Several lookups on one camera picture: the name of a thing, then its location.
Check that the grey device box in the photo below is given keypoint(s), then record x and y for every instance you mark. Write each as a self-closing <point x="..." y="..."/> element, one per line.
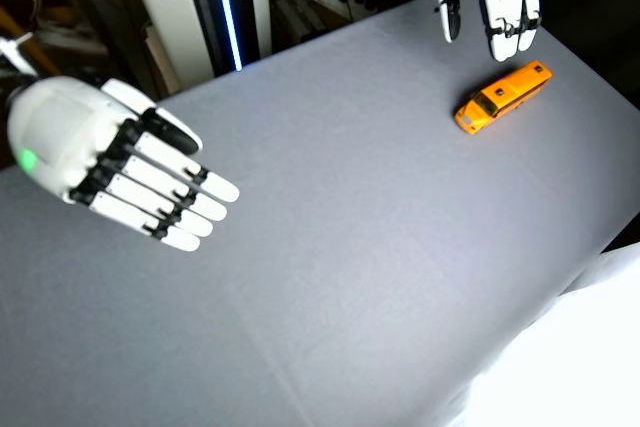
<point x="300" y="17"/>

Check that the grey table cloth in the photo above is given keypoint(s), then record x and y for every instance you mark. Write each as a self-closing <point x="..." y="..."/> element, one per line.
<point x="350" y="247"/>

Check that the white pillar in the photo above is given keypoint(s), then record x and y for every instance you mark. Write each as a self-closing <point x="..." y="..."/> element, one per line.
<point x="165" y="7"/>

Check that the brown wooden board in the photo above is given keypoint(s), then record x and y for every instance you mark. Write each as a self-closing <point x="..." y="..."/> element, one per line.
<point x="50" y="67"/>

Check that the blue light strip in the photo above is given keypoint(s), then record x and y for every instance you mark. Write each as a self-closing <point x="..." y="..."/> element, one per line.
<point x="227" y="7"/>

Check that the yellow toy bus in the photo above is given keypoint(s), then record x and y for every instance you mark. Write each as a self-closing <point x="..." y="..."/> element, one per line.
<point x="505" y="92"/>

